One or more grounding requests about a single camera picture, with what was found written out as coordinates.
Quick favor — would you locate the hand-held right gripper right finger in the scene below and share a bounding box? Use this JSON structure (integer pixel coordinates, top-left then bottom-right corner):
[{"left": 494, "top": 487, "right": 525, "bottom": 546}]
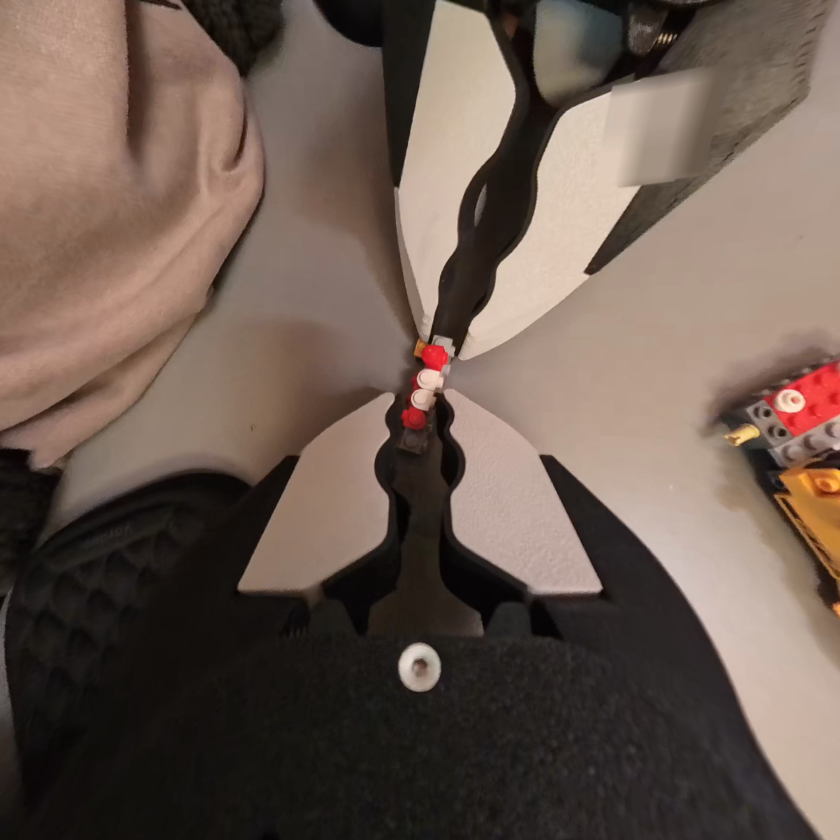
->
[{"left": 436, "top": 389, "right": 605, "bottom": 634}]

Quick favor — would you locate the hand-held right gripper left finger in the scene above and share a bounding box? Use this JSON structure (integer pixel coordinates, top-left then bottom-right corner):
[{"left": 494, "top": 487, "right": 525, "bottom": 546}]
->
[{"left": 236, "top": 390, "right": 404, "bottom": 634}]

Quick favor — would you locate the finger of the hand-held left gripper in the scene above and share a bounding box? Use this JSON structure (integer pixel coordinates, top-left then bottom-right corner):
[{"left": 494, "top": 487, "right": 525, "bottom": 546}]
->
[
  {"left": 394, "top": 0, "right": 526, "bottom": 342},
  {"left": 453, "top": 79, "right": 643, "bottom": 362}
]

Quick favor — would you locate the small grey lego strip assembly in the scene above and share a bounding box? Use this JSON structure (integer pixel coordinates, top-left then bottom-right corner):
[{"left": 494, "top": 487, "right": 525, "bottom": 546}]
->
[{"left": 397, "top": 335, "right": 454, "bottom": 454}]

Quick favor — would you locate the yellow and black lego car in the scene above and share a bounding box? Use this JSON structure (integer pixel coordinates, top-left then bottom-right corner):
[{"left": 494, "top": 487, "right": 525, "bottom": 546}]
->
[{"left": 718, "top": 357, "right": 840, "bottom": 614}]

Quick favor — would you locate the person's pinkish beige garment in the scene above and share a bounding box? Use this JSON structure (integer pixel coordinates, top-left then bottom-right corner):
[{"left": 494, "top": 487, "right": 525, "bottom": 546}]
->
[{"left": 0, "top": 0, "right": 266, "bottom": 468}]

